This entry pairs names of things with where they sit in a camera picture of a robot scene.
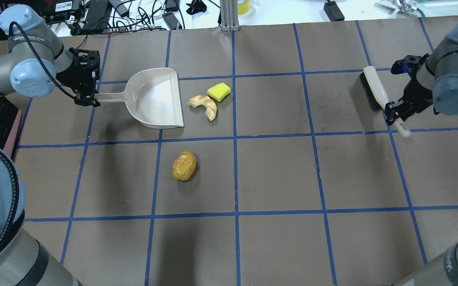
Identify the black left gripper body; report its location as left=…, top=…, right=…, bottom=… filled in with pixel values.
left=56, top=48, right=101, bottom=102

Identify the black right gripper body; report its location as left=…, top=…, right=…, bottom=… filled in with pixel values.
left=391, top=54, right=435, bottom=120

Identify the beige hand brush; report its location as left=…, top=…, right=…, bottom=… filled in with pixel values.
left=359, top=66, right=412, bottom=138

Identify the beige dustpan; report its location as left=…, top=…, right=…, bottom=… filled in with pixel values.
left=95, top=68, right=185, bottom=129

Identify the yellow potato toy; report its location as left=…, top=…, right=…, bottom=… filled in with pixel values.
left=172, top=151, right=197, bottom=181

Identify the croissant toy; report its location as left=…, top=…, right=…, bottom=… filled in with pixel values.
left=188, top=95, right=218, bottom=121

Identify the yellow sponge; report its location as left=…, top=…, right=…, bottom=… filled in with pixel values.
left=207, top=83, right=231, bottom=102

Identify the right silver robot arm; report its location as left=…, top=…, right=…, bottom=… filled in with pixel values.
left=384, top=22, right=458, bottom=125

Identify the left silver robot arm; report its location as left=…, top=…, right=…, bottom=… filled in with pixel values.
left=0, top=4, right=100, bottom=107

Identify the white clamp tool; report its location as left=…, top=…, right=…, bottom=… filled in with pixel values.
left=374, top=0, right=425, bottom=18

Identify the black power adapter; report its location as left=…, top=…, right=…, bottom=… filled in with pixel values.
left=323, top=0, right=345, bottom=22

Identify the yellow tape roll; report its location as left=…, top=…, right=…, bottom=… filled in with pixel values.
left=237, top=0, right=251, bottom=15

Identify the aluminium frame post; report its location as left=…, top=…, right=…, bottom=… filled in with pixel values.
left=220, top=0, right=240, bottom=31

